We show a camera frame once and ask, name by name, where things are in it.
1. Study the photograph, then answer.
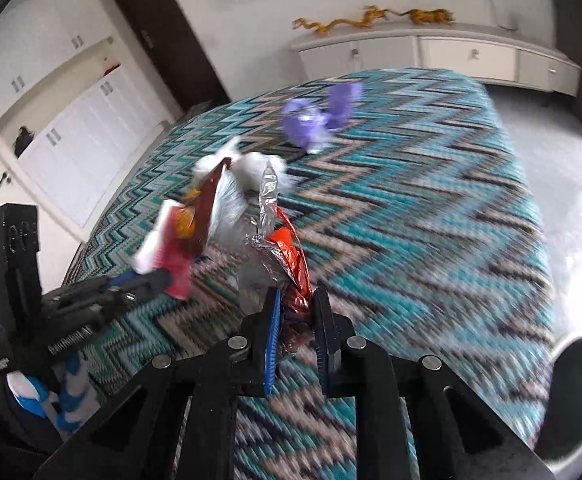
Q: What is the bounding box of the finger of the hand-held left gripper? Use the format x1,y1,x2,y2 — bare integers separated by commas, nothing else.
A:
78,269,172,295
98,284,167,313

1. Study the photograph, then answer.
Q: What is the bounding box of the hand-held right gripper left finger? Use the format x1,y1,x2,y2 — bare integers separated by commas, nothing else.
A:
33,286,284,480

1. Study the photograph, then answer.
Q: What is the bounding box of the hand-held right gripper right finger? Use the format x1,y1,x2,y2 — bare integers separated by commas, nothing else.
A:
312,286,557,480

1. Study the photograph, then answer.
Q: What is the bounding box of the red white packet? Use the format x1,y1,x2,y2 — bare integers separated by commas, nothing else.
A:
133,199,207,301

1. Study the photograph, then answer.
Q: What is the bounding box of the red foil snack packet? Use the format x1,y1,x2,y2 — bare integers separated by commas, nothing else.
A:
238,162,314,361

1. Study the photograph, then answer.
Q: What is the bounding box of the brown snack packet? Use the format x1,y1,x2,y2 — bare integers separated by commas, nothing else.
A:
181,157,234,256

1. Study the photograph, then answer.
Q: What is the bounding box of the silver printed snack packet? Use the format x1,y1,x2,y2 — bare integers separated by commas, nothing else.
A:
208,170,249,246

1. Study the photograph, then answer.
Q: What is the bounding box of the person's left hand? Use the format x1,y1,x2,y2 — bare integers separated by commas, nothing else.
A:
8,350,92,436

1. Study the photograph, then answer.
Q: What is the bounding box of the black shelf item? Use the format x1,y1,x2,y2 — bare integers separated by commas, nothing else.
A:
13,127,36,158

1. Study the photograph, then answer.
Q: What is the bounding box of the white floor cabinet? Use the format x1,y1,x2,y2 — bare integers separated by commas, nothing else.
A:
18,65,172,228

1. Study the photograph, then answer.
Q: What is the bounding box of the zigzag patterned blanket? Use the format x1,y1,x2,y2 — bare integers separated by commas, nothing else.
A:
63,67,557,480

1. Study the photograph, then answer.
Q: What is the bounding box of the white crumpled tissue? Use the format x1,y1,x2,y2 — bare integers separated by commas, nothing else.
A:
193,137,292,196

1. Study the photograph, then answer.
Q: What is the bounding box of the small purple wrapper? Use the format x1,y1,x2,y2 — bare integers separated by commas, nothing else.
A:
281,100,334,156

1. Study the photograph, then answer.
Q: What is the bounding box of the large purple wrapper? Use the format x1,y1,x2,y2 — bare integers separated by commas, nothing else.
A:
323,82,364,131

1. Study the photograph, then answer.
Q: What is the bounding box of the dark brown door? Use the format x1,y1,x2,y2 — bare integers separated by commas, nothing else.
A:
107,0,231,111

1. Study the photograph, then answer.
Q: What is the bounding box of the white television cabinet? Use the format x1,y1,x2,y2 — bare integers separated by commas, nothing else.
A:
291,22,582,97

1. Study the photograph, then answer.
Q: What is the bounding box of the golden dragon figurine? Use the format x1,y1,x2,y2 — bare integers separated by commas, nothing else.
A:
292,6,391,37

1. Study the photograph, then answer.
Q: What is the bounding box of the golden tiger figurine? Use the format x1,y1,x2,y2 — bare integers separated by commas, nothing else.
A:
398,8,456,27

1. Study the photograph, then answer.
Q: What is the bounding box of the white wall cabinet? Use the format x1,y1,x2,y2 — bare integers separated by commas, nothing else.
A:
0,0,112,103

